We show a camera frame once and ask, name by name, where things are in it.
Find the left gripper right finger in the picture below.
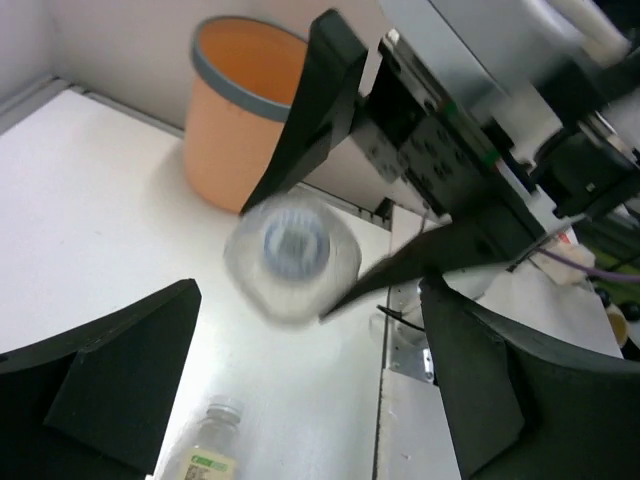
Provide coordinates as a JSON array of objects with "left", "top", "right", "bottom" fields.
[{"left": 420, "top": 277, "right": 639, "bottom": 479}]

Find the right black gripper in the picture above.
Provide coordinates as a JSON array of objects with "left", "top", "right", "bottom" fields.
[{"left": 241, "top": 1, "right": 639, "bottom": 322}]

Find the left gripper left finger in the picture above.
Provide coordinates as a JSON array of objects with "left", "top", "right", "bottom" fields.
[{"left": 1, "top": 279, "right": 201, "bottom": 479}]

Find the square clear bottle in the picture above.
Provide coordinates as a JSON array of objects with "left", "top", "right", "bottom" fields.
[{"left": 224, "top": 193, "right": 362, "bottom": 329}]

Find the orange bin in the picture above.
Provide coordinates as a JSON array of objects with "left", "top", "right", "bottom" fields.
[{"left": 183, "top": 16, "right": 307, "bottom": 214}]

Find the yellow label lying bottle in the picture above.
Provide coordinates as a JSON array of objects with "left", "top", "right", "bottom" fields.
[{"left": 160, "top": 395, "right": 244, "bottom": 480}]

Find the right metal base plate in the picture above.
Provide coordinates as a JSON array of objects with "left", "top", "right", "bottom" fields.
[{"left": 378, "top": 282, "right": 436, "bottom": 384}]

